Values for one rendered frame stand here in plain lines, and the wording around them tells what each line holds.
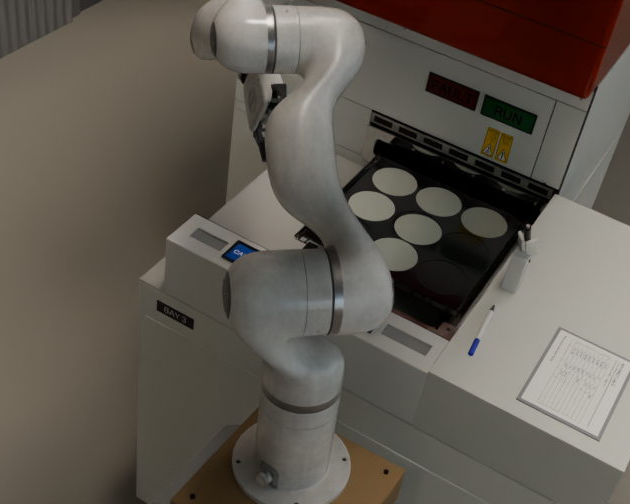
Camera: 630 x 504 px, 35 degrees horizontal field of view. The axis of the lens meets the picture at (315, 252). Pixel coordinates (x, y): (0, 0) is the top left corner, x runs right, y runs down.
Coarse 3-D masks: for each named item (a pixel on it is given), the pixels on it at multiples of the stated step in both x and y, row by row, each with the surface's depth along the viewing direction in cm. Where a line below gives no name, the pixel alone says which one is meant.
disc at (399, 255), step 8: (376, 240) 203; (384, 240) 204; (392, 240) 204; (400, 240) 204; (384, 248) 202; (392, 248) 202; (400, 248) 203; (408, 248) 203; (384, 256) 200; (392, 256) 200; (400, 256) 201; (408, 256) 201; (416, 256) 201; (392, 264) 199; (400, 264) 199; (408, 264) 199
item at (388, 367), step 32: (192, 224) 191; (192, 256) 186; (192, 288) 191; (224, 320) 191; (352, 352) 177; (384, 352) 173; (416, 352) 173; (352, 384) 181; (384, 384) 177; (416, 384) 173
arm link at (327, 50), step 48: (288, 48) 145; (336, 48) 145; (288, 96) 143; (336, 96) 145; (288, 144) 139; (288, 192) 139; (336, 192) 138; (336, 240) 137; (336, 288) 132; (384, 288) 135
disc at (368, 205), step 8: (360, 192) 215; (368, 192) 215; (376, 192) 215; (352, 200) 212; (360, 200) 213; (368, 200) 213; (376, 200) 213; (384, 200) 214; (352, 208) 210; (360, 208) 211; (368, 208) 211; (376, 208) 211; (384, 208) 212; (392, 208) 212; (360, 216) 209; (368, 216) 209; (376, 216) 209; (384, 216) 210
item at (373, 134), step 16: (368, 128) 227; (384, 128) 227; (368, 144) 230; (400, 144) 225; (416, 144) 223; (368, 160) 232; (432, 160) 223; (448, 160) 221; (432, 176) 227; (464, 176) 221; (480, 176) 218; (464, 192) 224; (512, 192) 216; (528, 192) 215
